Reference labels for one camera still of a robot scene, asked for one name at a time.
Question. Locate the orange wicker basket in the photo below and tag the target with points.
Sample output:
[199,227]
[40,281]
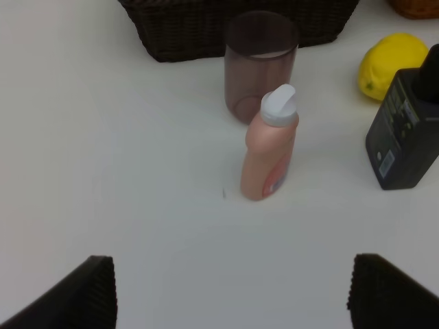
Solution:
[415,9]

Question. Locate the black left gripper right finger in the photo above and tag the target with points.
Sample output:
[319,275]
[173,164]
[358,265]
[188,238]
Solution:
[383,296]

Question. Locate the pink bottle white cap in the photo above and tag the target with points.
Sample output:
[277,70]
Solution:
[270,141]

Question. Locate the yellow lemon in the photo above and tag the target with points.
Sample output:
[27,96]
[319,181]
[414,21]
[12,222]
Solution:
[381,62]

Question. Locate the dark green pump bottle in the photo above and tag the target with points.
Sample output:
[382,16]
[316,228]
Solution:
[402,142]

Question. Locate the translucent pink plastic cup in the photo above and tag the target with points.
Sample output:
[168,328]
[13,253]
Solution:
[260,53]

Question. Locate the dark brown wicker basket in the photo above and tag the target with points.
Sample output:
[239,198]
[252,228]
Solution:
[177,31]

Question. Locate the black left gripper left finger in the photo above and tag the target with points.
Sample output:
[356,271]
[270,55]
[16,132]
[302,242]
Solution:
[86,298]

